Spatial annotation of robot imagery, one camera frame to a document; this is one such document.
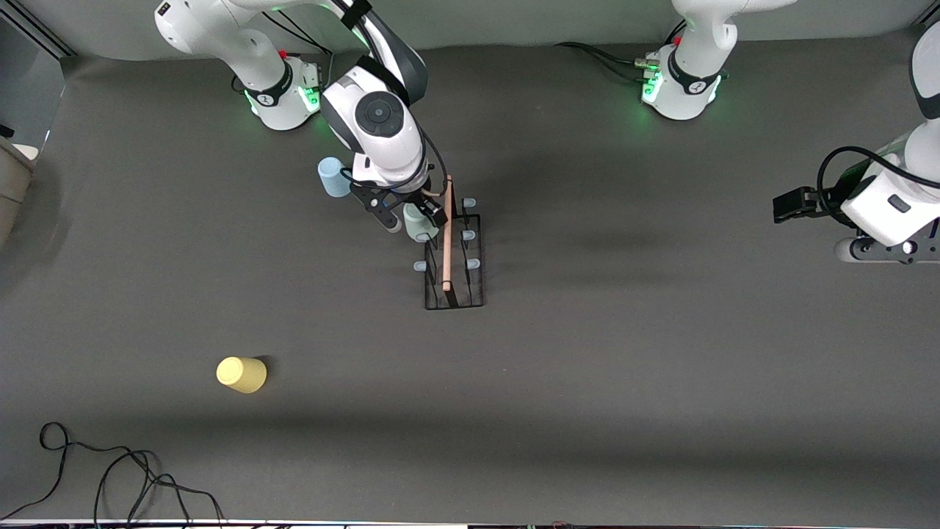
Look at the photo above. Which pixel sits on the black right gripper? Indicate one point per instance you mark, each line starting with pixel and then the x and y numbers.
pixel 420 200

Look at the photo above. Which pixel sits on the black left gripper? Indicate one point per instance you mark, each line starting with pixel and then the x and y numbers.
pixel 825 199

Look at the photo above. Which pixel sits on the pale green plastic cup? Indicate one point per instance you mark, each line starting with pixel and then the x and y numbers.
pixel 418 226

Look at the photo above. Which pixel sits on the yellow plastic cup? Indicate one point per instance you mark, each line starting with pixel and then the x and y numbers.
pixel 241 375

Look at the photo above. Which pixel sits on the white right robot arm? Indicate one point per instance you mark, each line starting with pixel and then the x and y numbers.
pixel 378 117

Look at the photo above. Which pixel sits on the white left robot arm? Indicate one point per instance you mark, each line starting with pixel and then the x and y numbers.
pixel 687 88

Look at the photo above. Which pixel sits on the light blue plastic cup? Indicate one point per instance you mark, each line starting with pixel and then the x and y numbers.
pixel 332 180

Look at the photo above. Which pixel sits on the beige box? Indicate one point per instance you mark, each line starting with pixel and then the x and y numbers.
pixel 15 184

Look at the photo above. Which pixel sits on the dark metal frame rail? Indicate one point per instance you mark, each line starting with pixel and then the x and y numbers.
pixel 44 33

